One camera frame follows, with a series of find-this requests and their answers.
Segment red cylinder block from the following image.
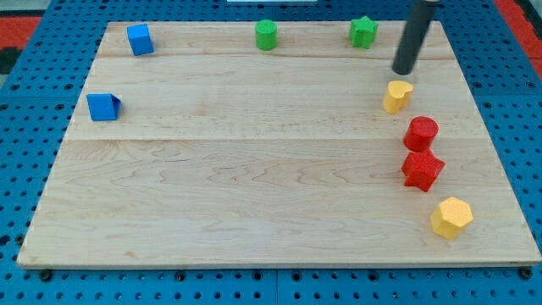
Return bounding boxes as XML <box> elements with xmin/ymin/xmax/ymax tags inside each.
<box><xmin>403</xmin><ymin>116</ymin><xmax>439</xmax><ymax>153</ymax></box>

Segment blue triangle block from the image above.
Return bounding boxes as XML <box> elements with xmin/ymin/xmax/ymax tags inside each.
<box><xmin>86</xmin><ymin>93</ymin><xmax>121</xmax><ymax>121</ymax></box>

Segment red star block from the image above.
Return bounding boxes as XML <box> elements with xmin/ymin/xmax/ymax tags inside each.
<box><xmin>401</xmin><ymin>149</ymin><xmax>445</xmax><ymax>192</ymax></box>

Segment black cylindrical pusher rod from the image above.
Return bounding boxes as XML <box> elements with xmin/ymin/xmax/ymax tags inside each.
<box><xmin>392</xmin><ymin>0</ymin><xmax>438</xmax><ymax>75</ymax></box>

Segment blue cube block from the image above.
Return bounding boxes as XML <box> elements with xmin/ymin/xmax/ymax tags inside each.
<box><xmin>126</xmin><ymin>24</ymin><xmax>154</xmax><ymax>56</ymax></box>

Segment yellow hexagon block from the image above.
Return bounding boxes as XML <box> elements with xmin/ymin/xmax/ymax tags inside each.
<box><xmin>430</xmin><ymin>197</ymin><xmax>473</xmax><ymax>239</ymax></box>

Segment yellow heart block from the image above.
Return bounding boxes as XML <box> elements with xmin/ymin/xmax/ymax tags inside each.
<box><xmin>383</xmin><ymin>80</ymin><xmax>414</xmax><ymax>114</ymax></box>

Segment green cylinder block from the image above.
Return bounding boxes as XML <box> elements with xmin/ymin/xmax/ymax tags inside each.
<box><xmin>255</xmin><ymin>19</ymin><xmax>278</xmax><ymax>51</ymax></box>

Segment green star block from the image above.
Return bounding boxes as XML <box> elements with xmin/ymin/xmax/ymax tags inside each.
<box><xmin>349</xmin><ymin>16</ymin><xmax>379</xmax><ymax>49</ymax></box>

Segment light wooden board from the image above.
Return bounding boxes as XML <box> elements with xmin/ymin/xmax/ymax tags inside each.
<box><xmin>18</xmin><ymin>21</ymin><xmax>541</xmax><ymax>269</ymax></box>

